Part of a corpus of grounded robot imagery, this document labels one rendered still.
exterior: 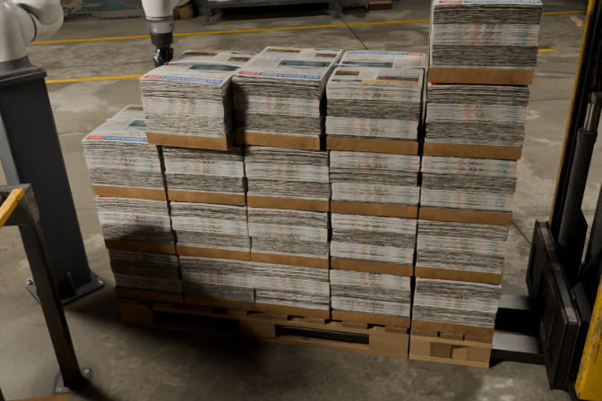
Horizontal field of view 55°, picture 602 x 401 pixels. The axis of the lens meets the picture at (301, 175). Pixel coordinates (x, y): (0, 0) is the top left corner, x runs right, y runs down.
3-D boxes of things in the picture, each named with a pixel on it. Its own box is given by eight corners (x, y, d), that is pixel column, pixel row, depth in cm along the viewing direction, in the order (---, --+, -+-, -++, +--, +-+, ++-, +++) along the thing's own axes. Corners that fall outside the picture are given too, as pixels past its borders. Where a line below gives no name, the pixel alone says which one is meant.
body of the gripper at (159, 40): (166, 35, 194) (168, 62, 199) (176, 29, 202) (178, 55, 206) (145, 34, 196) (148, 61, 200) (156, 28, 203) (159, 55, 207)
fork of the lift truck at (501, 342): (270, 315, 237) (270, 307, 235) (543, 345, 216) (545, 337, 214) (263, 332, 228) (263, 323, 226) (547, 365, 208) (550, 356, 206)
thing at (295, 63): (268, 47, 214) (268, 45, 214) (345, 51, 207) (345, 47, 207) (232, 77, 183) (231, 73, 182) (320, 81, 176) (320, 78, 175)
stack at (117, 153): (159, 269, 273) (130, 101, 236) (412, 294, 250) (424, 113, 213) (120, 325, 239) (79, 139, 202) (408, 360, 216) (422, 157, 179)
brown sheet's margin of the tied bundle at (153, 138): (168, 126, 208) (167, 115, 206) (245, 132, 200) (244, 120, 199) (147, 143, 194) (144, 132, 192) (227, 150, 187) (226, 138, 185)
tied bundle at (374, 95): (344, 110, 219) (344, 49, 209) (423, 114, 212) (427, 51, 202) (324, 150, 186) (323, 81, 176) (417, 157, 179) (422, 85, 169)
